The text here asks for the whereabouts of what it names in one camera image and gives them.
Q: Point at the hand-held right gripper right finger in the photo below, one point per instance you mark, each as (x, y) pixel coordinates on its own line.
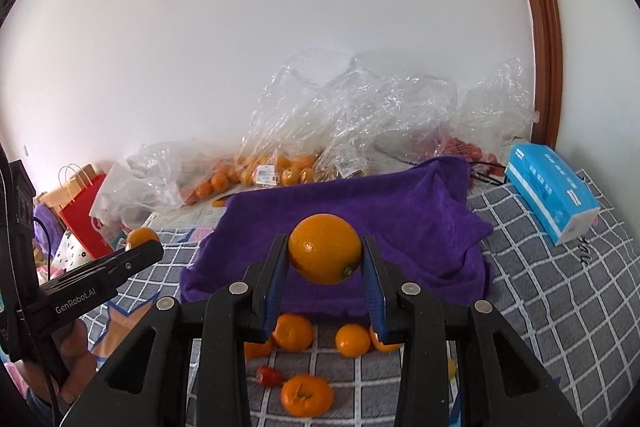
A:
(374, 302)

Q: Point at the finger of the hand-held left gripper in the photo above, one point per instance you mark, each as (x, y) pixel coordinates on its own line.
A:
(135, 259)

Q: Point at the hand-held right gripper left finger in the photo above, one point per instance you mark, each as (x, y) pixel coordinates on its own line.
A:
(276, 302)

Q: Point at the mandarin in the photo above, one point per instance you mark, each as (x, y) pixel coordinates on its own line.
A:
(257, 350)
(306, 395)
(352, 341)
(387, 346)
(293, 332)

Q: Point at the large orange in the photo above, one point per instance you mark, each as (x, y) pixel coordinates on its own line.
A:
(325, 249)

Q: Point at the pile of bagged red fruits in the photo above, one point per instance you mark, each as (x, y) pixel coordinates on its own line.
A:
(465, 149)

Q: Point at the person's left hand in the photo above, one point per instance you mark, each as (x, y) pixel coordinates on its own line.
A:
(80, 357)

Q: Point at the white plastic bag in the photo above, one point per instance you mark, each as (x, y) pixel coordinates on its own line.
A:
(117, 197)

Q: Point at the red paper bag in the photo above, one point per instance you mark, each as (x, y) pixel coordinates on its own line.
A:
(82, 217)

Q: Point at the small red fruit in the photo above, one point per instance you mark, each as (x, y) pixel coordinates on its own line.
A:
(268, 376)

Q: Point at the purple cloth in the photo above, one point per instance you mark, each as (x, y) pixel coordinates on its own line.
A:
(47, 222)

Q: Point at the kraft paper bag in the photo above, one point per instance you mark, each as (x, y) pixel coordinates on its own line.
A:
(65, 192)

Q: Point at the clear plastic bag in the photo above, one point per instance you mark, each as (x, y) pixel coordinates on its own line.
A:
(175, 167)
(495, 107)
(280, 117)
(390, 117)

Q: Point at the purple towel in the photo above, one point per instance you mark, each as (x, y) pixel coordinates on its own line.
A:
(350, 202)

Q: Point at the pile of bagged mandarins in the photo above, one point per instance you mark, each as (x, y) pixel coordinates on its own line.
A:
(212, 184)
(295, 172)

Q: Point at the grey checked printed blanket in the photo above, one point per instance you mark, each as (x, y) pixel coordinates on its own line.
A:
(550, 307)

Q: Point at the blue tissue box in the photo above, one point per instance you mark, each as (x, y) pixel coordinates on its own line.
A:
(547, 192)

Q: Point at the brown wooden door frame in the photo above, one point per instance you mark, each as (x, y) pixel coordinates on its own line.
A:
(542, 32)

